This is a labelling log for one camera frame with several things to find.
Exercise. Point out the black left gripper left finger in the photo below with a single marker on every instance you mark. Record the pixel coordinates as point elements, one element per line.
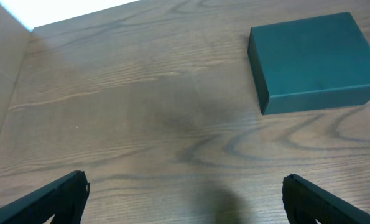
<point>61,201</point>

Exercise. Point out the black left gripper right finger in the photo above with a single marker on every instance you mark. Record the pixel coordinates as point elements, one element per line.
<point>307,203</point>

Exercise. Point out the dark green lidded box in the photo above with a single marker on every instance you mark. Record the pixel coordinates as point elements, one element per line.
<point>310,64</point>

